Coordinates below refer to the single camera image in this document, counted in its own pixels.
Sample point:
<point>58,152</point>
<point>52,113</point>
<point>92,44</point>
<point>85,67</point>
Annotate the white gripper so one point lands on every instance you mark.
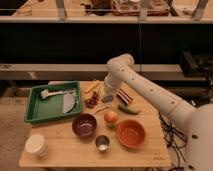
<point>111,84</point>

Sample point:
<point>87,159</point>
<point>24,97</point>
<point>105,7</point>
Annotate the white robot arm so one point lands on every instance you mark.
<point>195,122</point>

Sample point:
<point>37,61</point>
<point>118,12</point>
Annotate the purple bowl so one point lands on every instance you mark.
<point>84,125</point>

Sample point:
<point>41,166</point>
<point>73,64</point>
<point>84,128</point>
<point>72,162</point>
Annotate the orange bowl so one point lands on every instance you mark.
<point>130,133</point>

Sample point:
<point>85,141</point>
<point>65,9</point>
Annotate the brown striped box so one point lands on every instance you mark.
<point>124,97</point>

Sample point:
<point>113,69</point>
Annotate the wooden spoon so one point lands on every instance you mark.
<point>101,109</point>

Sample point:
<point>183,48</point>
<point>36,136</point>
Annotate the green cucumber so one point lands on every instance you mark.
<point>127,110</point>

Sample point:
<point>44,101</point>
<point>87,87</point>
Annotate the red grape bunch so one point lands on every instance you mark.
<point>92,101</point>

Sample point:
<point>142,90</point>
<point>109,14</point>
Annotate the orange peach fruit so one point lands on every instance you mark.
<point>110,116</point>

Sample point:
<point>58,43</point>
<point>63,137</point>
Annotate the grey half-round plate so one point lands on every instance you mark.
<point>68,102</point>

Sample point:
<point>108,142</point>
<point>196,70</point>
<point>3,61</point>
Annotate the small metal cup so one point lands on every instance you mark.
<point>102,143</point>

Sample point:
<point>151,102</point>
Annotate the green plastic tray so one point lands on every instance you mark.
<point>51,109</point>

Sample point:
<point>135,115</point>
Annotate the white stacked cups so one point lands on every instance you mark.
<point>36,145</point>

